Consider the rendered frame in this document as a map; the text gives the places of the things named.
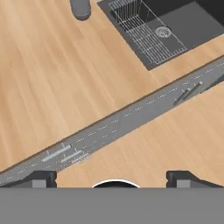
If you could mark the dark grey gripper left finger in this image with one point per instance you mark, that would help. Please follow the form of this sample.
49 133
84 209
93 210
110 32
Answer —
43 177

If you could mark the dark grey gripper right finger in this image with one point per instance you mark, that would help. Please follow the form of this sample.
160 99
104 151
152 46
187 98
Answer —
178 176

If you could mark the black round thing white rim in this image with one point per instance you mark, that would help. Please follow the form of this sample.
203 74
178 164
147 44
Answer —
116 183

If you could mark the grey cupboard run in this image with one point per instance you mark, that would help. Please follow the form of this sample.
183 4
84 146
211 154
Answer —
128 119

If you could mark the dark grey sink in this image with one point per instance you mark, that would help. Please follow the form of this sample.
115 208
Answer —
192 26

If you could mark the grey cylinder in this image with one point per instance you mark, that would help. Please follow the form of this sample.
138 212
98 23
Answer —
80 8

